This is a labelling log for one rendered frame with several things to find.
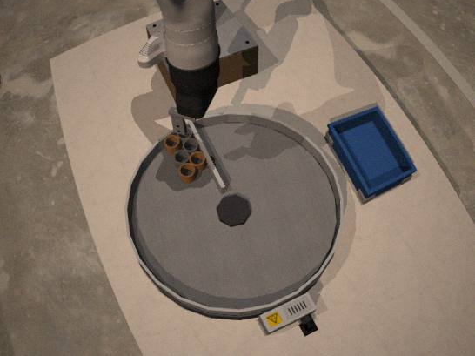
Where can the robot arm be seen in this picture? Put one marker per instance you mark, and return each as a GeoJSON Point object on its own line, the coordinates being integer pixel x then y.
{"type": "Point", "coordinates": [188, 21]}

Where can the blue square tray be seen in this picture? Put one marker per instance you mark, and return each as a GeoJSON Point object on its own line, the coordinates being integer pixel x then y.
{"type": "Point", "coordinates": [374, 158]}

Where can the bronze bushing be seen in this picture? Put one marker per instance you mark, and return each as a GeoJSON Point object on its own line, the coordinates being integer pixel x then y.
{"type": "Point", "coordinates": [172, 139]}
{"type": "Point", "coordinates": [187, 167]}
{"type": "Point", "coordinates": [198, 155]}

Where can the grey metal ring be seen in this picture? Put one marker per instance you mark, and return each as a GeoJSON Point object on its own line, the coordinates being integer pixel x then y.
{"type": "Point", "coordinates": [189, 132]}
{"type": "Point", "coordinates": [181, 154]}
{"type": "Point", "coordinates": [190, 142]}

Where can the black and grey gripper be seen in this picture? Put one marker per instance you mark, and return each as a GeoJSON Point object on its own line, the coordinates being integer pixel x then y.
{"type": "Point", "coordinates": [194, 70]}

